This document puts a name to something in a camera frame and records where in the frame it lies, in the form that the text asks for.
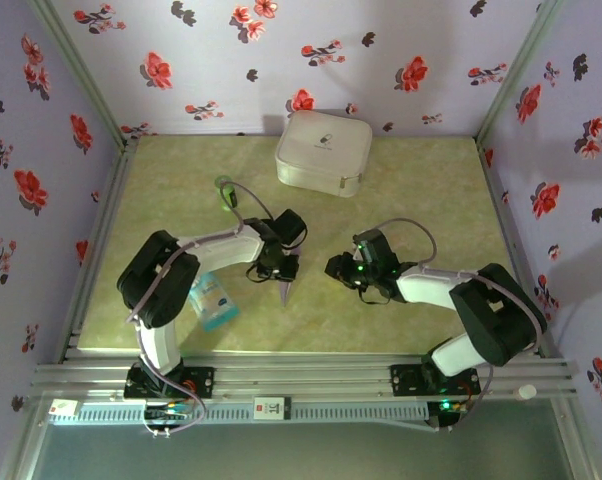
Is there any grey slotted cable duct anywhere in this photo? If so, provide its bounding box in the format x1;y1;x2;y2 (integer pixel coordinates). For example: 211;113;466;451
50;402;430;426

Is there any small circuit board with led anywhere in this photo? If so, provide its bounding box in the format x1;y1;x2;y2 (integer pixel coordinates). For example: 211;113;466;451
436;397;471;417
144;403;193;426

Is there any white label card red corner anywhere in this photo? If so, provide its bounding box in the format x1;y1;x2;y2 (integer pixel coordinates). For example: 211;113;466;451
253;396;292;421

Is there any thin black left gripper wire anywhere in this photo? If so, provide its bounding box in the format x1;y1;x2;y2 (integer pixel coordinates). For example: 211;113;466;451
244;262;277;284

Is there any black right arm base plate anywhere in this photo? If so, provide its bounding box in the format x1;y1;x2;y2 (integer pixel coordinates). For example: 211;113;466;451
389;362;482;399

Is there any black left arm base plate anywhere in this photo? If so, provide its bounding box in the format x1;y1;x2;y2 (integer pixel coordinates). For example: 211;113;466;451
124;364;216;401

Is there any thin black right gripper wire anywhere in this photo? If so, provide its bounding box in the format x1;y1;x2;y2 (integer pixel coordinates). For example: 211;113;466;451
358;287;397;306

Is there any white zip case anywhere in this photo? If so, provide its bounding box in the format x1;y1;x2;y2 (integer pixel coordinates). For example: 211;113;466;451
274;109;374;199

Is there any small white sticker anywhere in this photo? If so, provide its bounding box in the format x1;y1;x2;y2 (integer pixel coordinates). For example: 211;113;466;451
49;398;80;419

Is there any aluminium side rail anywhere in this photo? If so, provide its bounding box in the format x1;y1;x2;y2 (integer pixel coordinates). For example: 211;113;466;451
475;139;565;359
55;139;140;364

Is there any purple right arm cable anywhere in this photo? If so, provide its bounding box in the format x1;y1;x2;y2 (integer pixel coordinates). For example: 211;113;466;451
375;217;550;434

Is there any green bottle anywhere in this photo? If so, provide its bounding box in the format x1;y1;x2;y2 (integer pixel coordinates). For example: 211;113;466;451
214;174;242;214

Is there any aluminium corner post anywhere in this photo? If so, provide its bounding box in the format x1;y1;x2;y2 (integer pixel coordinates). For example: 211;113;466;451
28;0;132;146
475;0;565;144

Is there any blue and white pouch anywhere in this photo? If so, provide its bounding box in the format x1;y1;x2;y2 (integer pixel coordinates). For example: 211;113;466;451
188;272;242;333

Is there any thin black gripper wire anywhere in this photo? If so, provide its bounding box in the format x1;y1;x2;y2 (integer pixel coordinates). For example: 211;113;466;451
244;262;277;284
358;287;397;306

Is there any aluminium rail beam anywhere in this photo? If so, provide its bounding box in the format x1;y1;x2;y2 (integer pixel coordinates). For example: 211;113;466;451
29;353;580;401

